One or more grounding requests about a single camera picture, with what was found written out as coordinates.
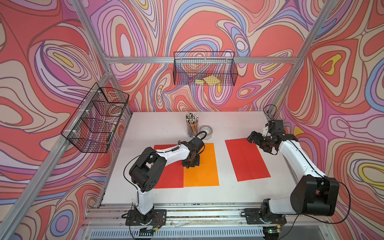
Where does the pencil cup with pencils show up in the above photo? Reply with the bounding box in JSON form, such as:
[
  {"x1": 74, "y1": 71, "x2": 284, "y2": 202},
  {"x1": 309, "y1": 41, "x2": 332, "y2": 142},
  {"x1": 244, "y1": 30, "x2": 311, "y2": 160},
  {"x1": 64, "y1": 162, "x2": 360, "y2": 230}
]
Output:
[{"x1": 186, "y1": 112, "x2": 199, "y2": 137}]

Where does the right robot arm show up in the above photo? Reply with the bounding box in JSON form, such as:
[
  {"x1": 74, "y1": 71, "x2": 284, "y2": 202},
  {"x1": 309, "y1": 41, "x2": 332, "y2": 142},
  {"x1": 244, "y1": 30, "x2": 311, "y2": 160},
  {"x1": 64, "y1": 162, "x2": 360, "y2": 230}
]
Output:
[{"x1": 247, "y1": 131, "x2": 340, "y2": 216}]

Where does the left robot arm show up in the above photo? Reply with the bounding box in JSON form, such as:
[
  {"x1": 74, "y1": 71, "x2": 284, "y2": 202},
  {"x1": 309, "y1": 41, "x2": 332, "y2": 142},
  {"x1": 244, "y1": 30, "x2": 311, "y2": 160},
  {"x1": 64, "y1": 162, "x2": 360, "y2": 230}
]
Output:
[{"x1": 129, "y1": 138, "x2": 205, "y2": 216}]

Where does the left wall wire basket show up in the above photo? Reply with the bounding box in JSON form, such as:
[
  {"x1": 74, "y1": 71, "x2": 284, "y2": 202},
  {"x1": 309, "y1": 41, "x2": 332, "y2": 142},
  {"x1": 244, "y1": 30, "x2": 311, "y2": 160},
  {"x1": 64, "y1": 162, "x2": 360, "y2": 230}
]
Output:
[{"x1": 61, "y1": 83, "x2": 130, "y2": 153}]

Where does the orange paper sheet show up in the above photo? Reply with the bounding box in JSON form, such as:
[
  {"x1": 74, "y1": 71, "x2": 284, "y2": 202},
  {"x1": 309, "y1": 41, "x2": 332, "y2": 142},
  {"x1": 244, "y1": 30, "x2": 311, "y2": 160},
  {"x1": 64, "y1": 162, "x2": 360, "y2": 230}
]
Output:
[{"x1": 184, "y1": 143, "x2": 220, "y2": 187}]

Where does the clear tape roll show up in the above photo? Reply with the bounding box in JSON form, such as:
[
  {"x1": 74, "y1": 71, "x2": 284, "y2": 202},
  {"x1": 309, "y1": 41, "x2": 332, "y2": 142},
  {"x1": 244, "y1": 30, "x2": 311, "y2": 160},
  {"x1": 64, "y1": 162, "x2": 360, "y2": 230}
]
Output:
[{"x1": 199, "y1": 125, "x2": 213, "y2": 140}]

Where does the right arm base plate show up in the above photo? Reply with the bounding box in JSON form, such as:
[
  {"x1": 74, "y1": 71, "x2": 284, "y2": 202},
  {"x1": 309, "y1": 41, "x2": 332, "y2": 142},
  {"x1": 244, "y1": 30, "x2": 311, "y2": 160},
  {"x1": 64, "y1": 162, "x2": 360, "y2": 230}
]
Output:
[{"x1": 240, "y1": 208, "x2": 287, "y2": 226}]

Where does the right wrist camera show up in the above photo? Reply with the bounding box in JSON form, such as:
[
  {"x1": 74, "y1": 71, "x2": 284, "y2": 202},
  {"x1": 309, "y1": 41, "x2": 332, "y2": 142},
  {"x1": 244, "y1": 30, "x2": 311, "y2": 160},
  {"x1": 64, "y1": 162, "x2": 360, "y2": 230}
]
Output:
[{"x1": 267, "y1": 120, "x2": 286, "y2": 135}]

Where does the red paper sheet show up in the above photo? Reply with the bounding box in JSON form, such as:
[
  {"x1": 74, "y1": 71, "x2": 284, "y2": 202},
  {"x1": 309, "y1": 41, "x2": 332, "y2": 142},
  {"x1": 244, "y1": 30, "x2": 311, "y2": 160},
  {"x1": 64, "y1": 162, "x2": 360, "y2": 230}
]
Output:
[
  {"x1": 155, "y1": 161, "x2": 184, "y2": 189},
  {"x1": 225, "y1": 139, "x2": 271, "y2": 182}
]

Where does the back wall wire basket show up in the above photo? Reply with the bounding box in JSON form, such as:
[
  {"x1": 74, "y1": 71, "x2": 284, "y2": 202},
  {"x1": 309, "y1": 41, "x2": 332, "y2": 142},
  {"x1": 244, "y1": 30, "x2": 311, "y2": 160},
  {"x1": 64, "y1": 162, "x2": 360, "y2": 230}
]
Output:
[{"x1": 173, "y1": 50, "x2": 238, "y2": 86}]

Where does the wall wire basket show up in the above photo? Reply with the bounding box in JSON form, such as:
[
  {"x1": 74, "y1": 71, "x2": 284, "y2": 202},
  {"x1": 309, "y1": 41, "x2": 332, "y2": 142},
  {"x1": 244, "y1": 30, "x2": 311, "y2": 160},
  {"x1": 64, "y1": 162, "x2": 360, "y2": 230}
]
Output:
[
  {"x1": 61, "y1": 83, "x2": 130, "y2": 153},
  {"x1": 173, "y1": 50, "x2": 238, "y2": 86}
]

